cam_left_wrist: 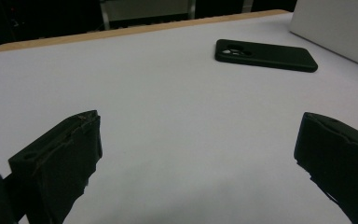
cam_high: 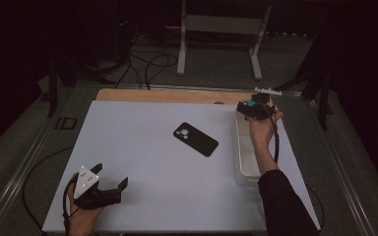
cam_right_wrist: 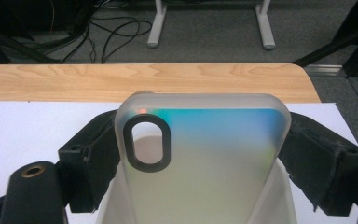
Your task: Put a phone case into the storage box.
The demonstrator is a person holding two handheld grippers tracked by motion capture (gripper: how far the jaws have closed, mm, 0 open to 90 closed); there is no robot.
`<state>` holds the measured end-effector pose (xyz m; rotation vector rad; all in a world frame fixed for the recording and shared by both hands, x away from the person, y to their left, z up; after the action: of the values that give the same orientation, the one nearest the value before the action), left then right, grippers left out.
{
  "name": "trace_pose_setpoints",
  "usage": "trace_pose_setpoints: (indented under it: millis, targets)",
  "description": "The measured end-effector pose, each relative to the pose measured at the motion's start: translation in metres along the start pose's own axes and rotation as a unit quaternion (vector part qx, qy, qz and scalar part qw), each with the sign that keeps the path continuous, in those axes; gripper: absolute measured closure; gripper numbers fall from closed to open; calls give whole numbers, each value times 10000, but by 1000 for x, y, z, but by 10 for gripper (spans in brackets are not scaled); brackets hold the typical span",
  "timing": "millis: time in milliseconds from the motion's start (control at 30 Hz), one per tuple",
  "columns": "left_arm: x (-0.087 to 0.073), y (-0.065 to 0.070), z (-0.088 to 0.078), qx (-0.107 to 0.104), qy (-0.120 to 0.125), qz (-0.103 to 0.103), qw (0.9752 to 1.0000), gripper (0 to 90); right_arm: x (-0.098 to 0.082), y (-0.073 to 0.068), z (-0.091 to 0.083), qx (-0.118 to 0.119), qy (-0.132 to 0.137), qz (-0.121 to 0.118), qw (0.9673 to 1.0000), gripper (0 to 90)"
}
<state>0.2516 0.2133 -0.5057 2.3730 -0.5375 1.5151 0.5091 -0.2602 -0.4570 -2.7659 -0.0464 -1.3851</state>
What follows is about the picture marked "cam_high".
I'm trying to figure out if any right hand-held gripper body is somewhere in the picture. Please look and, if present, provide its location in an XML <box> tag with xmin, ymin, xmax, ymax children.
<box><xmin>236</xmin><ymin>87</ymin><xmax>283</xmax><ymax>121</ymax></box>

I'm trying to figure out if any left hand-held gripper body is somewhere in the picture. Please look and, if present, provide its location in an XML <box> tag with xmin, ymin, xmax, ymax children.
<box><xmin>73</xmin><ymin>166</ymin><xmax>123</xmax><ymax>211</ymax></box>

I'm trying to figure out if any white plastic bin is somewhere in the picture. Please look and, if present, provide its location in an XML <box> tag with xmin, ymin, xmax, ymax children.
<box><xmin>234</xmin><ymin>109</ymin><xmax>268</xmax><ymax>188</ymax></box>

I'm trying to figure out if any black phone case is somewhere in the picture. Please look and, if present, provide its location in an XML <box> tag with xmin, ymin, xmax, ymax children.
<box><xmin>172</xmin><ymin>121</ymin><xmax>220</xmax><ymax>157</ymax></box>

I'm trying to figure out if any person's left hand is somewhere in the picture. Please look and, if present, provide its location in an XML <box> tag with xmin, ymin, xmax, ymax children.
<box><xmin>66</xmin><ymin>172</ymin><xmax>104</xmax><ymax>236</ymax></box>

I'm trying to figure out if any person's right hand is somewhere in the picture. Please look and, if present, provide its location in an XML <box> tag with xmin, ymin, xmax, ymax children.
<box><xmin>247</xmin><ymin>99</ymin><xmax>284</xmax><ymax>149</ymax></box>

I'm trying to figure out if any black tripod stand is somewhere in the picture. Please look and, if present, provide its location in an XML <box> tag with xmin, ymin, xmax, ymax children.
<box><xmin>45</xmin><ymin>55</ymin><xmax>116</xmax><ymax>119</ymax></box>
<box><xmin>274</xmin><ymin>32</ymin><xmax>335</xmax><ymax>132</ymax></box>

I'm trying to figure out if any white metal stand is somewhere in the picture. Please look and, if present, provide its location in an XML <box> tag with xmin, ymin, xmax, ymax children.
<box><xmin>165</xmin><ymin>0</ymin><xmax>274</xmax><ymax>82</ymax></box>

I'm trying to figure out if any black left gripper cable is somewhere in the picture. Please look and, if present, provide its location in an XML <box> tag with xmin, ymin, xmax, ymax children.
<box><xmin>22</xmin><ymin>147</ymin><xmax>80</xmax><ymax>236</ymax></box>

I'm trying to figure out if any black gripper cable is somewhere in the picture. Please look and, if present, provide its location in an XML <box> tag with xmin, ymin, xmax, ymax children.
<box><xmin>269</xmin><ymin>107</ymin><xmax>325</xmax><ymax>232</ymax></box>
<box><xmin>22</xmin><ymin>147</ymin><xmax>80</xmax><ymax>236</ymax></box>

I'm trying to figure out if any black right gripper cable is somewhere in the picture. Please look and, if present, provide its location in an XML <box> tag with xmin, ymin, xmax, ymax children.
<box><xmin>269</xmin><ymin>107</ymin><xmax>325</xmax><ymax>232</ymax></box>

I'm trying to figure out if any black rectangular floor bracket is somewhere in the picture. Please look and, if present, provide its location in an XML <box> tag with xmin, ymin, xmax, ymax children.
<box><xmin>54</xmin><ymin>116</ymin><xmax>79</xmax><ymax>131</ymax></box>

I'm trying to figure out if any metal floor rail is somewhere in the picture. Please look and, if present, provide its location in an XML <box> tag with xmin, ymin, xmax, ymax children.
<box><xmin>306</xmin><ymin>96</ymin><xmax>377</xmax><ymax>236</ymax></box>
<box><xmin>111</xmin><ymin>82</ymin><xmax>304</xmax><ymax>98</ymax></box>
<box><xmin>0</xmin><ymin>94</ymin><xmax>63</xmax><ymax>236</ymax></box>

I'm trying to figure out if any black looped floor cable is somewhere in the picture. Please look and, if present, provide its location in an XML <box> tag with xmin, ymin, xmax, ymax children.
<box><xmin>143</xmin><ymin>53</ymin><xmax>179</xmax><ymax>90</ymax></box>

